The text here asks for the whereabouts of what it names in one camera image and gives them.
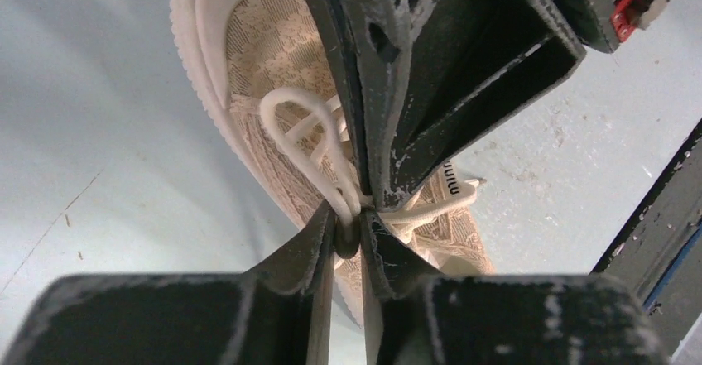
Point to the beige sneaker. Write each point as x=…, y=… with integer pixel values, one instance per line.
x=235, y=52

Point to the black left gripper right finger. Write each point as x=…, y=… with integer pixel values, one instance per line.
x=415, y=314

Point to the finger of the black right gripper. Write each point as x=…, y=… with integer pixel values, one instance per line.
x=334, y=29

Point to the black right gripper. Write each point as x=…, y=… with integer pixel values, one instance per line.
x=436, y=75

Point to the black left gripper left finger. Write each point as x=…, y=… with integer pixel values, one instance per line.
x=277, y=312

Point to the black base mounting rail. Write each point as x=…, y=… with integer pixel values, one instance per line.
x=657, y=253

